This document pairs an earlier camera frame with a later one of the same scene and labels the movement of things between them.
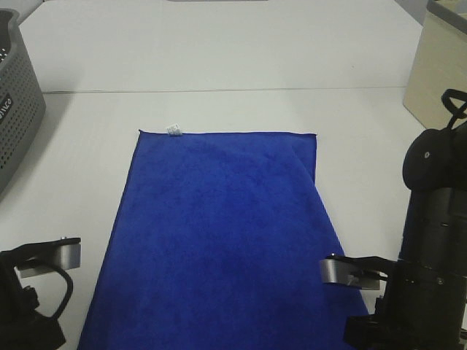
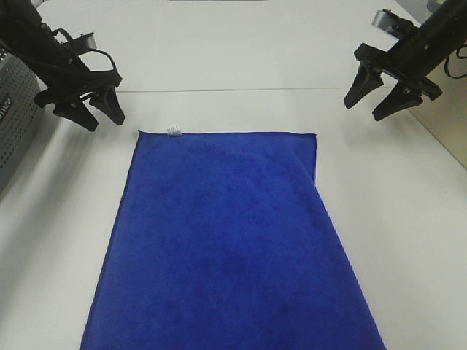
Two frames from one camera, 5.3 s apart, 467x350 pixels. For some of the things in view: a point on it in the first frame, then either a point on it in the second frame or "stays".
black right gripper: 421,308 to 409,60
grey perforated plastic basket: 22,106 stays
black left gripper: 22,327 to 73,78
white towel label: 174,129 stays
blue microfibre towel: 217,246 stays
